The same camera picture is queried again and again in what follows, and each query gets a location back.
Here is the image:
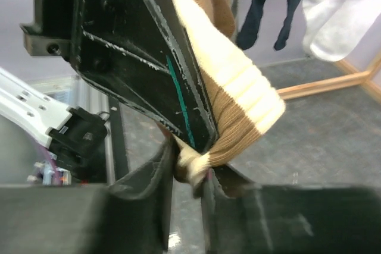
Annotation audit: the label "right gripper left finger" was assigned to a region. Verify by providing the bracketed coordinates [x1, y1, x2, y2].
[1, 139, 174, 253]

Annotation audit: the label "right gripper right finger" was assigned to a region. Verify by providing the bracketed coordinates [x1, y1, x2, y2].
[201, 165, 380, 254]

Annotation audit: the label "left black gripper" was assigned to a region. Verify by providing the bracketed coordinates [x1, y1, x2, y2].
[23, 0, 217, 153]

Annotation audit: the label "dark navy sock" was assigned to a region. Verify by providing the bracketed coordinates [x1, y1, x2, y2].
[273, 0, 301, 51]
[236, 0, 266, 51]

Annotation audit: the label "wooden drying rack frame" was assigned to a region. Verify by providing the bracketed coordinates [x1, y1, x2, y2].
[277, 54, 380, 102]

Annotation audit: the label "white sock black stripes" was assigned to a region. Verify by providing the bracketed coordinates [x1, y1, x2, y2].
[302, 0, 380, 62]

